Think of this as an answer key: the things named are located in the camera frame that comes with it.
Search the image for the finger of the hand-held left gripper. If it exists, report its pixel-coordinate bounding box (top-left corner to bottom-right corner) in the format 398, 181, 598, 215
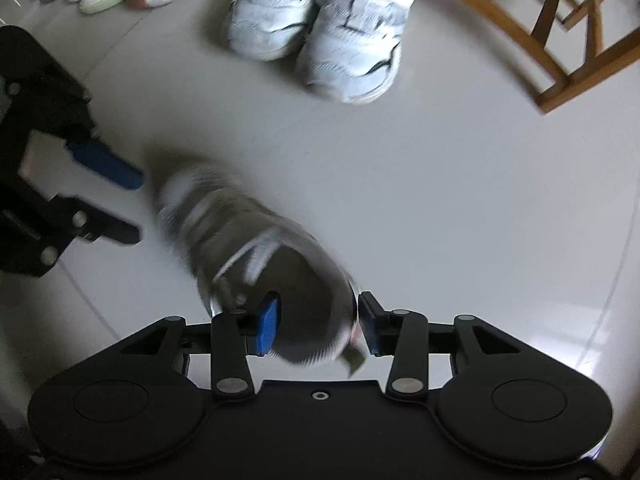
25, 195, 141, 277
55, 102, 147, 192

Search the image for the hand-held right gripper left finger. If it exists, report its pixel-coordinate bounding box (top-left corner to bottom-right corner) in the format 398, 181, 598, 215
122, 291, 282, 401

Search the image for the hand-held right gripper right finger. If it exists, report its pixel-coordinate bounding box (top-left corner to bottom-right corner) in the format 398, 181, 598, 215
358, 291, 516, 402

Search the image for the white grey sneaker dark trim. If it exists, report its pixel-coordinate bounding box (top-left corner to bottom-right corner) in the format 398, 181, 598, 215
295, 0, 420, 106
222, 0, 329, 62

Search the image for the wooden shoe rack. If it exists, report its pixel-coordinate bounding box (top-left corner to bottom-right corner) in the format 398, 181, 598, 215
407, 0, 640, 113

